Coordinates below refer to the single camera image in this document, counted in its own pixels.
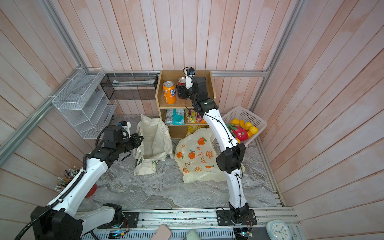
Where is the cream canvas tote bag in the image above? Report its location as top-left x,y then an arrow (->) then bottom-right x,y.
134,115 -> 174,176

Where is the white analog clock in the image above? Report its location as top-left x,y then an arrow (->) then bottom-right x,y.
266,220 -> 293,240

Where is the wooden two-tier shelf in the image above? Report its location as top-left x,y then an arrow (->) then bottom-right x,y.
156,70 -> 216,139

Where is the yellow lemon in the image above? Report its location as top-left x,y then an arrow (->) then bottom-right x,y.
248,126 -> 259,135

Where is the teal snack packet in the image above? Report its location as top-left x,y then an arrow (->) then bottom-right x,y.
165,109 -> 185,125

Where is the red cola can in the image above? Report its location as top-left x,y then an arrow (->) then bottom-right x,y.
178,77 -> 187,86

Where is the white plastic fruit basket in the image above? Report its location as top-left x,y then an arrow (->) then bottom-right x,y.
222,106 -> 268,147

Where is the orange snack packet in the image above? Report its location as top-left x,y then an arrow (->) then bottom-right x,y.
196,113 -> 207,124

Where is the red pencil cup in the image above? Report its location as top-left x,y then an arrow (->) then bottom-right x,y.
54,167 -> 98,199

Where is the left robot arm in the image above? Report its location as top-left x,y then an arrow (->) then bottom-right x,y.
16,121 -> 144,240

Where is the pink dragon fruit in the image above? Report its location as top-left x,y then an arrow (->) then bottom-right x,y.
227,124 -> 249,142

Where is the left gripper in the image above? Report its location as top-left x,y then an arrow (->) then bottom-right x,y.
116,133 -> 145,154

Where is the colourful candy packet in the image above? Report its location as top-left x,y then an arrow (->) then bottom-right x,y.
185,109 -> 201,124

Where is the pink phone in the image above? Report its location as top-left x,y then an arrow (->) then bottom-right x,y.
151,225 -> 172,240

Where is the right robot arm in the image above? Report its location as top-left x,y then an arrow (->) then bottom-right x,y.
181,75 -> 253,225

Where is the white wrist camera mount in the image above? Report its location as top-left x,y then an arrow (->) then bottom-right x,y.
183,67 -> 196,89

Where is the white wire mesh rack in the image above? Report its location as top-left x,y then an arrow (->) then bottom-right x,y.
52,68 -> 117,139

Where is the black mesh basket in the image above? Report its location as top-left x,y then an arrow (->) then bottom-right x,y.
101,73 -> 158,101

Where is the orange print plastic bag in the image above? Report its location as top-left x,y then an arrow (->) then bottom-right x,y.
173,127 -> 246,184

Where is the orange Fanta can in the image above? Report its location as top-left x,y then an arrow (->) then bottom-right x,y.
163,81 -> 177,104

